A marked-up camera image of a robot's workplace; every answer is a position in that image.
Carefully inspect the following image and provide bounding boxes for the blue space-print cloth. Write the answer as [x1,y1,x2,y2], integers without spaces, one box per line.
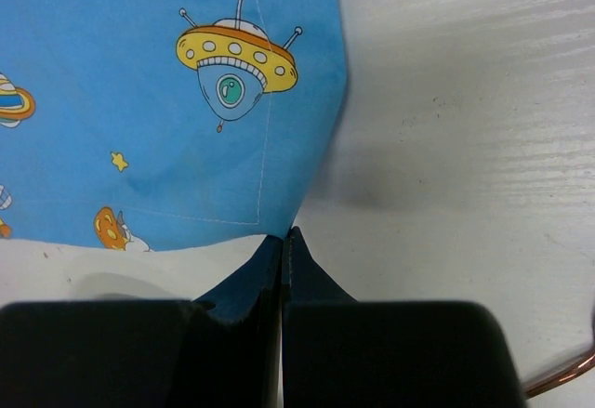
[1,0,347,252]

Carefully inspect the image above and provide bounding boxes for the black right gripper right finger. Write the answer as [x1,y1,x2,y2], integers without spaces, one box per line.
[281,228,526,407]

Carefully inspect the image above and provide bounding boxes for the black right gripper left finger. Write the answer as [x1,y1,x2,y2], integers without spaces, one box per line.
[1,236,283,407]

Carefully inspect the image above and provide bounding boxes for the copper spoon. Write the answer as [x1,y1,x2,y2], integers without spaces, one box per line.
[523,305,595,399]

